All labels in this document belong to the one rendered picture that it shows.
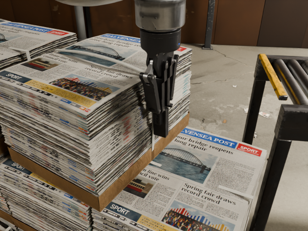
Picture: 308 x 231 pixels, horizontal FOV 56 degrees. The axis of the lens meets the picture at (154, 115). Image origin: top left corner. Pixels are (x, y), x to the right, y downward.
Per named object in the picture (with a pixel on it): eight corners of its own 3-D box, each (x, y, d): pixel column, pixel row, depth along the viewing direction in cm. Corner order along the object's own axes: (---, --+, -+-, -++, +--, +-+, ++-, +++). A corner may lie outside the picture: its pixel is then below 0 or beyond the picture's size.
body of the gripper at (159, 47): (152, 19, 58) (153, 63, 63) (130, 30, 51) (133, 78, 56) (188, 23, 55) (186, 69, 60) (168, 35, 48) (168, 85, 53)
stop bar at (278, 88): (277, 100, 104) (278, 95, 103) (257, 57, 141) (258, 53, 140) (287, 101, 104) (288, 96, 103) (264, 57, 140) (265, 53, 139)
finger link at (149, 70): (164, 49, 54) (150, 58, 50) (163, 76, 57) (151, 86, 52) (152, 48, 55) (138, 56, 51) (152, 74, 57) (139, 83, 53)
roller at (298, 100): (305, 121, 103) (296, 112, 102) (276, 69, 143) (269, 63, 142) (317, 112, 101) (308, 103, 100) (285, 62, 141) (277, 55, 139)
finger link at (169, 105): (152, 55, 57) (156, 52, 58) (154, 104, 63) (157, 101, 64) (170, 58, 56) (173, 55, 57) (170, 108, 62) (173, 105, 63)
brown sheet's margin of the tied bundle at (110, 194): (99, 213, 57) (97, 197, 55) (11, 161, 71) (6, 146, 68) (145, 167, 69) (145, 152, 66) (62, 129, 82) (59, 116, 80)
